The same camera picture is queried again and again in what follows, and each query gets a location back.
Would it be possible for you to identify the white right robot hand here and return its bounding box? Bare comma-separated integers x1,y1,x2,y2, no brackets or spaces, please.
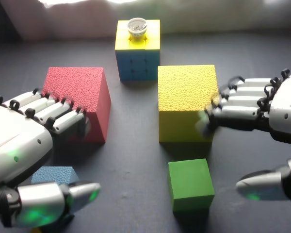
195,68,291,202

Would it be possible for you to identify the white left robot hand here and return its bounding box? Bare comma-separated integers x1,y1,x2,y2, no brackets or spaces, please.
0,88,101,229

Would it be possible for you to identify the light blue foam block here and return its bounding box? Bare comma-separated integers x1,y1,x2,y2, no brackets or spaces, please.
31,166,81,185

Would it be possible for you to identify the green foam block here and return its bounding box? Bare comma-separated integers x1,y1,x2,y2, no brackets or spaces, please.
168,158,215,214

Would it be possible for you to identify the large red foam block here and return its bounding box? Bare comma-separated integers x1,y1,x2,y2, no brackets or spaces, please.
40,67,112,144

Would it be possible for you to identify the large yellow foam block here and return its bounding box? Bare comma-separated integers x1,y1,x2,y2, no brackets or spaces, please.
157,64,219,143

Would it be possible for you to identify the grey table cloth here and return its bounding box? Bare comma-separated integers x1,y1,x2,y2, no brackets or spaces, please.
0,31,291,233

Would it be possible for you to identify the white backdrop cloth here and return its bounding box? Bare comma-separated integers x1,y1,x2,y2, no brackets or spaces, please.
0,0,291,42

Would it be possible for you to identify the multicoloured puzzle cube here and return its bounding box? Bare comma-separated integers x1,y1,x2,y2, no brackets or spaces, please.
114,19,161,84

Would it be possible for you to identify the small white patterned bowl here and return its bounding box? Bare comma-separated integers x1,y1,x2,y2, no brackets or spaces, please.
126,17,148,38

